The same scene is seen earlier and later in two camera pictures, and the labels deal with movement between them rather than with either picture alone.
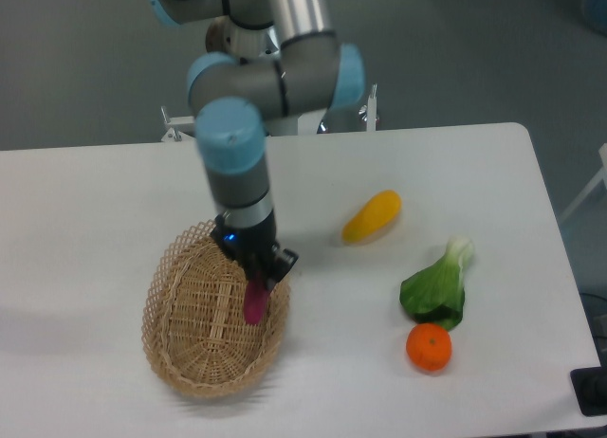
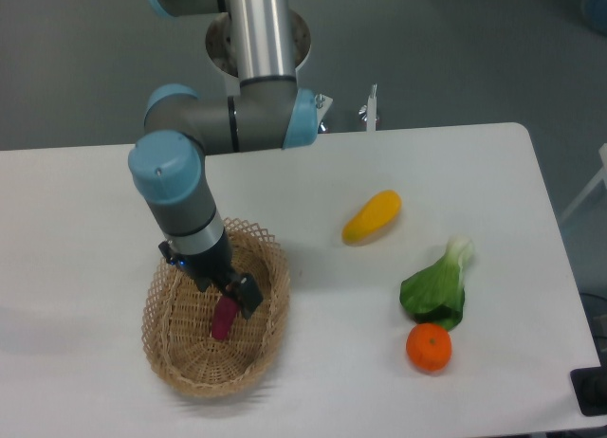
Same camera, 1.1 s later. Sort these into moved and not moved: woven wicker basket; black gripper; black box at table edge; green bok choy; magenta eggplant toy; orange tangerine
Moved: black gripper; magenta eggplant toy
Not moved: black box at table edge; woven wicker basket; green bok choy; orange tangerine
